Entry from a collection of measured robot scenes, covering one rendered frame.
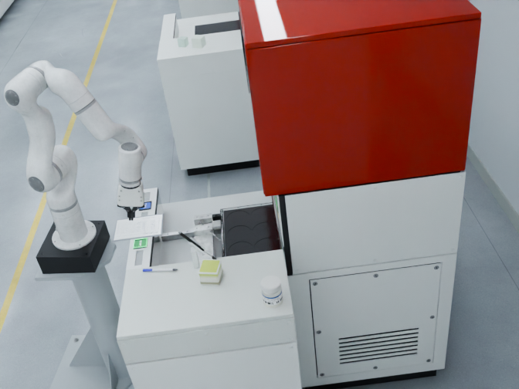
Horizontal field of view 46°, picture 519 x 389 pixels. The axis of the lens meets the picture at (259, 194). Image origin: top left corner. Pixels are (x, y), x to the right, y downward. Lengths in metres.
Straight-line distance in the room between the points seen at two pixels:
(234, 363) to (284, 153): 0.79
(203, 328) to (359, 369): 1.05
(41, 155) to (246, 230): 0.88
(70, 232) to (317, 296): 1.08
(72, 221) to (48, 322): 1.26
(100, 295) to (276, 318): 1.05
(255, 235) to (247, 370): 0.58
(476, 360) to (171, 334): 1.68
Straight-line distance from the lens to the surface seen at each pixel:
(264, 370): 2.36
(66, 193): 2.62
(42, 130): 2.43
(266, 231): 2.60
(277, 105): 2.04
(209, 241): 2.62
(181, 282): 2.34
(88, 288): 2.90
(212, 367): 2.33
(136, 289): 2.37
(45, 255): 2.76
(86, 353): 3.40
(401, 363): 3.03
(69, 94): 2.24
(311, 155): 2.16
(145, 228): 2.64
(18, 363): 3.69
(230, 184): 4.50
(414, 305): 2.75
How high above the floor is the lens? 2.54
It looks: 36 degrees down
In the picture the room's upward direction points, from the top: 8 degrees counter-clockwise
